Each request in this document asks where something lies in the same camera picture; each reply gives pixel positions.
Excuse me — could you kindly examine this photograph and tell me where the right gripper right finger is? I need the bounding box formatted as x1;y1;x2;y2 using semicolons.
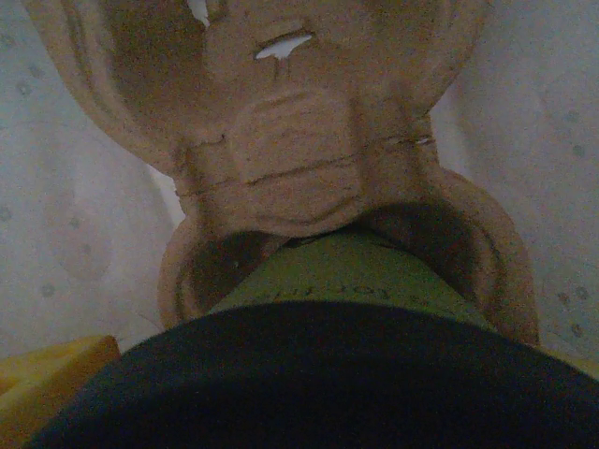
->
542;346;599;375

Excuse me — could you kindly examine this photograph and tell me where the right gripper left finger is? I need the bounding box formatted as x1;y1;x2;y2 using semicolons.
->
0;334;121;449

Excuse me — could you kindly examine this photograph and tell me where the green white paper cup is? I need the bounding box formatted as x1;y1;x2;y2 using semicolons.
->
208;232;498;334

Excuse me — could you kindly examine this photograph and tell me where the black plastic cup lid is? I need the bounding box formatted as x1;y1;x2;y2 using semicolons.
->
27;301;599;449

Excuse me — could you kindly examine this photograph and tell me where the brown pulp cup carrier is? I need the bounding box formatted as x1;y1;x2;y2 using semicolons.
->
21;0;542;347

